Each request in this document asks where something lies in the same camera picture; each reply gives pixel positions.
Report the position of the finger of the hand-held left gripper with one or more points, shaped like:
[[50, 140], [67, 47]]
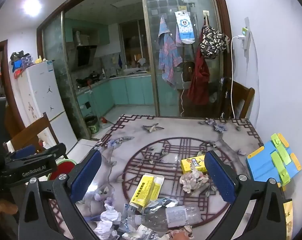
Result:
[[23, 151], [53, 150]]

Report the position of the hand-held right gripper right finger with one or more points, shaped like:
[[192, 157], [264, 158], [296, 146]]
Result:
[[219, 177]]

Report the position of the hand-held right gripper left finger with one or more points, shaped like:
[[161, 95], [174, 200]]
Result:
[[87, 173]]

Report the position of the white tissue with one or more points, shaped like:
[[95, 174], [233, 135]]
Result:
[[103, 230], [109, 215]]

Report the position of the red patterned paper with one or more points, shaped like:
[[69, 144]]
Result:
[[178, 235]]

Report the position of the clear plastic bottle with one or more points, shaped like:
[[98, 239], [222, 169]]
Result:
[[156, 220]]

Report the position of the white packet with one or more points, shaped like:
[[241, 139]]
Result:
[[143, 233]]

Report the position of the person's left hand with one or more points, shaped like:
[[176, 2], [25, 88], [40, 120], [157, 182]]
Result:
[[3, 206]]

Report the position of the wooden chair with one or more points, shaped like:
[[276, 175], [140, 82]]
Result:
[[28, 132], [241, 97]]

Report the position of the red stool with green rim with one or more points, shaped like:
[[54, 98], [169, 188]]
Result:
[[66, 167]]

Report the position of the crumpled pale paper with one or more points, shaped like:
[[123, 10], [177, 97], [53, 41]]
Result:
[[193, 180]]

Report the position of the yellow cigarette pack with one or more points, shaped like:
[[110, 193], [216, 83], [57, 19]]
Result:
[[191, 165]]

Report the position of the green bucket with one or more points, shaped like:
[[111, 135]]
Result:
[[92, 125]]

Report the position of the blue green yellow block stack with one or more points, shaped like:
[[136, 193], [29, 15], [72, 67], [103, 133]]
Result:
[[263, 160]]

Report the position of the white refrigerator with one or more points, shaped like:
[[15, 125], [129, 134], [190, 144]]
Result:
[[43, 100]]

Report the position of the red dustpan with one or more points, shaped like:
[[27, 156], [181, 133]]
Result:
[[104, 120]]

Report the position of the yellow white carton box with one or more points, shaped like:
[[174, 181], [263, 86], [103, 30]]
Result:
[[143, 190]]

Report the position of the silver blue snack wrapper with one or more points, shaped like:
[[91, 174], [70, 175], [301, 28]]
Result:
[[161, 203]]

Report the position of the black cookware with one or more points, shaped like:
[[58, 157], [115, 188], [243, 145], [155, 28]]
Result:
[[87, 80]]

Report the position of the yellow paper sheet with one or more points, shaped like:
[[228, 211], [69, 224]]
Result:
[[288, 220]]

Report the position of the blue plastic box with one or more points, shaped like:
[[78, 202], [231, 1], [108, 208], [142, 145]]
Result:
[[22, 62]]

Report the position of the small yellow toy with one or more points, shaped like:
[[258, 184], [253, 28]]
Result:
[[38, 60]]

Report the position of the glass sliding door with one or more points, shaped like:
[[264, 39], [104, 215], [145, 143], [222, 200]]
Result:
[[166, 100]]

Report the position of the teal kitchen cabinets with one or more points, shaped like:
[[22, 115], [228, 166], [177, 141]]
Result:
[[133, 90]]

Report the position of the red bag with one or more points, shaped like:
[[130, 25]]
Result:
[[199, 80]]

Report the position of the black range hood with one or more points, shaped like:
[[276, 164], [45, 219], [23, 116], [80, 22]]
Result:
[[84, 55]]

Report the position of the brown handbag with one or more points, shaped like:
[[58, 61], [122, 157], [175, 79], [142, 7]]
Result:
[[188, 71]]

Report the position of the plaid cloth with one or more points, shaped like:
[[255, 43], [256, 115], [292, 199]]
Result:
[[167, 57]]

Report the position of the black white lettered bag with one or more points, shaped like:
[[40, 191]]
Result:
[[212, 42]]

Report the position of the white power strip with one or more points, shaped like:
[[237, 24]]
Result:
[[245, 42]]

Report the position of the round ceiling light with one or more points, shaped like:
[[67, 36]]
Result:
[[32, 6]]

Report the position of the white blue hanging package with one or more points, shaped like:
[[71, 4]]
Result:
[[184, 27]]

